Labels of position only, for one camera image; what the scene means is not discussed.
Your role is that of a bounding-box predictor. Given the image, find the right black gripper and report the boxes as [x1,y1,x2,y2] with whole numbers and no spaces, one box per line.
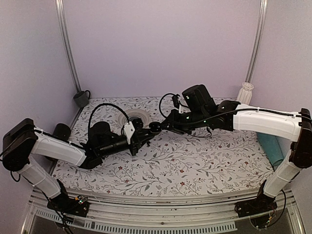
[160,109,208,135]

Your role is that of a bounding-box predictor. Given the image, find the black earbud charging case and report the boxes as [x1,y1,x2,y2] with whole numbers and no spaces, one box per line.
[149,122,162,134]

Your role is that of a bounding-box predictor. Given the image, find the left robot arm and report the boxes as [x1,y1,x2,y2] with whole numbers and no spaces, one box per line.
[2,118,161,212]

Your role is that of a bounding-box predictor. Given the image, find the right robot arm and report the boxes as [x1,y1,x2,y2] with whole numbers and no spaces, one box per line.
[161,84,312,213]

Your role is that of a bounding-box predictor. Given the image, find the swirl patterned bowl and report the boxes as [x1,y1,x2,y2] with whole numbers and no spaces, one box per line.
[117,109,152,128]

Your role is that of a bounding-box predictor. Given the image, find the floral tablecloth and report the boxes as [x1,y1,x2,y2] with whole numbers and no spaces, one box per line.
[50,97,277,197]

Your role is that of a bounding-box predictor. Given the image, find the grey mug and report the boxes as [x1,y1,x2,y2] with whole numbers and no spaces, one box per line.
[73,90,91,108]

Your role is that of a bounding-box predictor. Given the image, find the white ribbed vase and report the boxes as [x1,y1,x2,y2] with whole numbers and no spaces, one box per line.
[236,82,254,105]

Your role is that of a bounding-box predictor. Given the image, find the black cylinder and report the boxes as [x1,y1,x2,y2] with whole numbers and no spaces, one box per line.
[53,123,71,141]

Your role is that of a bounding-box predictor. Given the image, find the teal cup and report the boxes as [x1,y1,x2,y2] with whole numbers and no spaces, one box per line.
[256,132,284,167]

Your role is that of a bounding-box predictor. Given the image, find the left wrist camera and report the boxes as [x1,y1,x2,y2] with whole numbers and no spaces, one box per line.
[121,118,143,145]

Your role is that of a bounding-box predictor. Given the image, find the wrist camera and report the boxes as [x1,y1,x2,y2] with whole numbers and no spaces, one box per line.
[172,94,183,114]
[121,118,143,145]

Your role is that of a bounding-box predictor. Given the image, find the right camera cable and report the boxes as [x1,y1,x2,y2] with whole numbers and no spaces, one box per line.
[158,92,312,137]

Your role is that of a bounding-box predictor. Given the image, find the camera cable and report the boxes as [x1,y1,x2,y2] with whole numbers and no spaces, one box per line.
[87,103,130,137]
[158,92,312,137]

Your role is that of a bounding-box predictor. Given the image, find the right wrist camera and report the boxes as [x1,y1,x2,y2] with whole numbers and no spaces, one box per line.
[172,94,183,114]

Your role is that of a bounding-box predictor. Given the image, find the left camera cable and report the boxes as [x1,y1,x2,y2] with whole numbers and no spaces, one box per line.
[87,103,130,137]

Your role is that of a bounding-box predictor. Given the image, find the front aluminium rail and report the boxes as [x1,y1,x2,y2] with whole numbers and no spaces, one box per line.
[21,189,308,234]

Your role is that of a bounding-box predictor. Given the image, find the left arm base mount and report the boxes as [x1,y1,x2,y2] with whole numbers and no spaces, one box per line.
[47,194,90,217]

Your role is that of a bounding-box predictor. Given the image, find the right aluminium post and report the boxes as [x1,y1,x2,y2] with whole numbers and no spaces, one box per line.
[245,0,268,83]

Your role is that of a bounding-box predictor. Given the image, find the aluminium post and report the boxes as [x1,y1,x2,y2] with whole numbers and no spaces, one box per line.
[245,0,268,83]
[55,0,82,92]

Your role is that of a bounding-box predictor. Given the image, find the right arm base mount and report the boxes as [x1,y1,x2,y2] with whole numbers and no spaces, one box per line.
[234,198,277,229]

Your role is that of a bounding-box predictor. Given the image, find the left aluminium post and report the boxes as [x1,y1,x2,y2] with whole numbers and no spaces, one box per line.
[55,0,82,92]

